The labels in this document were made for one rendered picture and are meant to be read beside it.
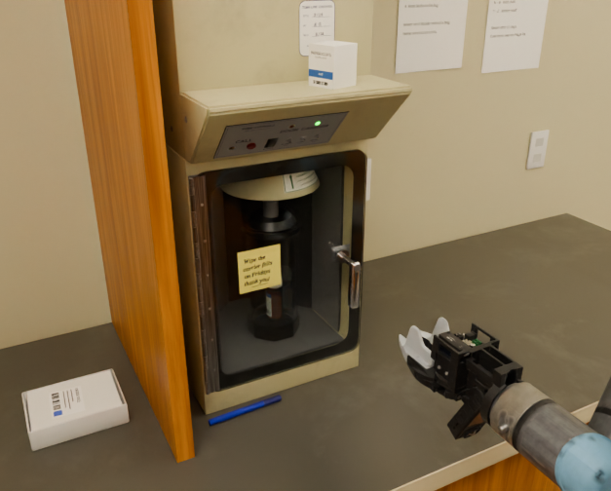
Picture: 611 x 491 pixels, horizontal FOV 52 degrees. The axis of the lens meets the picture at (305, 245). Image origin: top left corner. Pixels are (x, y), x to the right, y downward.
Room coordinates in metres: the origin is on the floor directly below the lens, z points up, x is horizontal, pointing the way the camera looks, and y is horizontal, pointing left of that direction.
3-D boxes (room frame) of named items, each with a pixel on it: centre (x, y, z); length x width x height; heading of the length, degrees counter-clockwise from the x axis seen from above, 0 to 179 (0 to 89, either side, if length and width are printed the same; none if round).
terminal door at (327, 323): (0.96, 0.03, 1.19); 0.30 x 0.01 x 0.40; 117
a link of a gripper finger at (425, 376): (0.74, -0.18, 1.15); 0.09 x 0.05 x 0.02; 33
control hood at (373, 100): (0.92, 0.01, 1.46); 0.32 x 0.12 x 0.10; 118
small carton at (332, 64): (0.94, -0.04, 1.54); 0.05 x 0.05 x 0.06; 45
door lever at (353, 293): (0.98, -0.08, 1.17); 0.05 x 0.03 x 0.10; 27
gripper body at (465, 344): (0.69, -0.23, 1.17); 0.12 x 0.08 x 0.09; 28
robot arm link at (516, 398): (0.62, -0.26, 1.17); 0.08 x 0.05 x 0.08; 118
